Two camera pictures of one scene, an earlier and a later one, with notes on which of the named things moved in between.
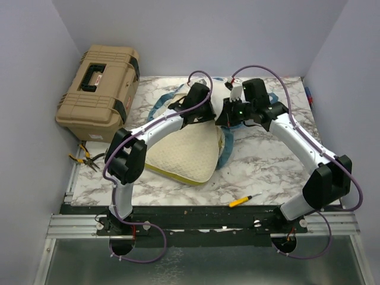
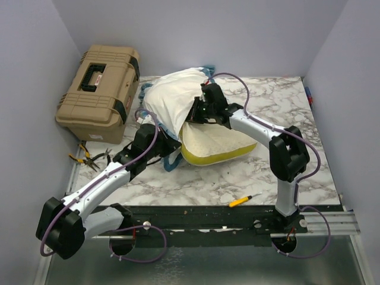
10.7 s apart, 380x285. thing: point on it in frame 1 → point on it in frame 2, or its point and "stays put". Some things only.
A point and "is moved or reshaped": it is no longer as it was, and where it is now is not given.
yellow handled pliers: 86,160 stays put
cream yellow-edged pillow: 190,154 is moved or reshaped
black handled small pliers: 94,157 stays put
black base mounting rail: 192,226 stays put
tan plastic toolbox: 96,102 stays put
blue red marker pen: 309,97 stays put
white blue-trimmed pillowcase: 170,95 → 169,98
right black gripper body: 236,111 → 202,111
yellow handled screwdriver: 239,201 stays put
